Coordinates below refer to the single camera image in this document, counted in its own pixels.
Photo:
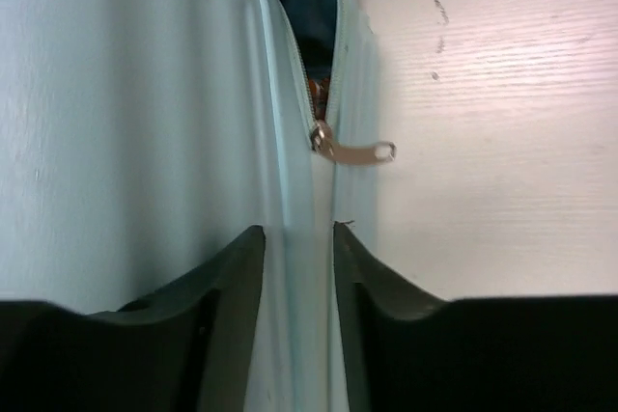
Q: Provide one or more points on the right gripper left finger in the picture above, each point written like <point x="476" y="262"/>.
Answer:
<point x="184" y="347"/>

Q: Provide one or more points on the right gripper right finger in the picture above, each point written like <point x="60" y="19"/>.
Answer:
<point x="405" y="349"/>

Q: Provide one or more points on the silver zipper pull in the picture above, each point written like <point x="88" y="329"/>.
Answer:
<point x="325" y="145"/>

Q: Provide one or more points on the light blue suitcase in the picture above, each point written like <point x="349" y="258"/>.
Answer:
<point x="140" y="137"/>

